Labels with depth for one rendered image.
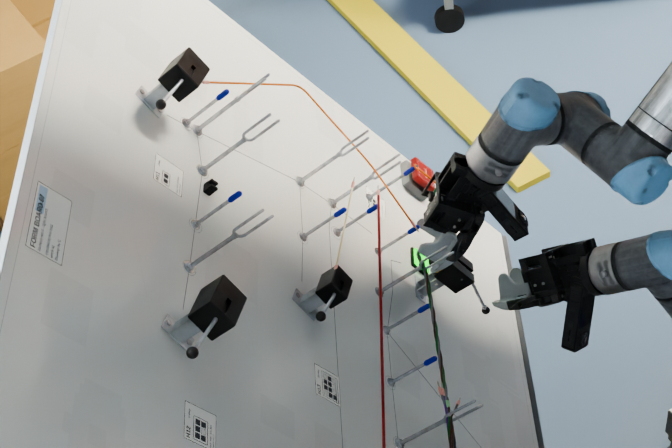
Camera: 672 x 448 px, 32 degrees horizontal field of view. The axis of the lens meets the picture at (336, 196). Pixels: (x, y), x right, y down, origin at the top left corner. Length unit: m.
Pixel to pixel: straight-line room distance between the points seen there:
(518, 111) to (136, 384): 0.65
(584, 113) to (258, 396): 0.62
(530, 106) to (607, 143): 0.12
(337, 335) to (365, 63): 2.49
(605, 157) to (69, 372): 0.80
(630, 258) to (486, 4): 2.62
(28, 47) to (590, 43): 1.87
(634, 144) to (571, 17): 2.59
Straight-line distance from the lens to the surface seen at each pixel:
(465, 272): 1.86
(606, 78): 3.97
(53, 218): 1.36
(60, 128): 1.45
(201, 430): 1.36
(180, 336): 1.39
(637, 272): 1.75
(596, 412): 3.09
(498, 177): 1.69
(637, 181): 1.63
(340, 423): 1.57
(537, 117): 1.63
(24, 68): 3.37
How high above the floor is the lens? 2.58
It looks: 45 degrees down
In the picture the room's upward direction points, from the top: 10 degrees counter-clockwise
